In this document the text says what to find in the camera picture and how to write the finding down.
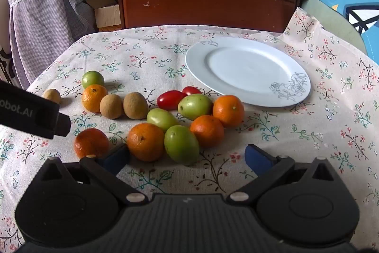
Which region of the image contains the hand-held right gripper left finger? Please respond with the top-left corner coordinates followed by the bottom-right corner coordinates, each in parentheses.
top-left (40, 144), bottom-right (149, 205)

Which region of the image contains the floral tablecloth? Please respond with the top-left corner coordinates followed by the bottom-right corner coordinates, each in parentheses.
top-left (0, 7), bottom-right (379, 253)

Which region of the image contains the red cherry tomato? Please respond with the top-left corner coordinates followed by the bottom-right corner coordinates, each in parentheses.
top-left (157, 91), bottom-right (188, 110)
top-left (181, 86), bottom-right (202, 96)

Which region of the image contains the brown cardboard box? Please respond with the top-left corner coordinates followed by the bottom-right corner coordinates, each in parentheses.
top-left (84, 0), bottom-right (122, 32)

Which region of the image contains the orange mandarin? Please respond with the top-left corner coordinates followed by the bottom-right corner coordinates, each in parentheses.
top-left (82, 84), bottom-right (109, 113)
top-left (213, 95), bottom-right (245, 128)
top-left (74, 128), bottom-right (109, 160)
top-left (190, 115), bottom-right (225, 148)
top-left (127, 123), bottom-right (165, 162)

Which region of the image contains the green jujube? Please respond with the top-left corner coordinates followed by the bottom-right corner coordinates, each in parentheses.
top-left (146, 108), bottom-right (179, 133)
top-left (164, 124), bottom-right (200, 166)
top-left (178, 94), bottom-right (214, 121)
top-left (82, 71), bottom-right (105, 89)

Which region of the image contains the pale green bedding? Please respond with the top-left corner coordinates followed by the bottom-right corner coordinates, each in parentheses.
top-left (300, 0), bottom-right (368, 55)

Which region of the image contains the white plate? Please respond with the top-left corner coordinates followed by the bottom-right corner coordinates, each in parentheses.
top-left (185, 37), bottom-right (311, 108)

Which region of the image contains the lilac checked cloth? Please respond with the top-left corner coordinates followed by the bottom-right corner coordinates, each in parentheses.
top-left (9, 0), bottom-right (101, 90)

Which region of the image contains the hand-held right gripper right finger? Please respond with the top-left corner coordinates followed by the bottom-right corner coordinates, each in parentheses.
top-left (226, 144), bottom-right (342, 205)

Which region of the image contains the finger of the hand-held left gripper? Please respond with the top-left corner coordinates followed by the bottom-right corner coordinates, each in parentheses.
top-left (55, 112), bottom-right (72, 137)

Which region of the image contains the small brown round fruit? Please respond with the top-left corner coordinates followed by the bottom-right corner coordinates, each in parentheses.
top-left (43, 89), bottom-right (61, 105)

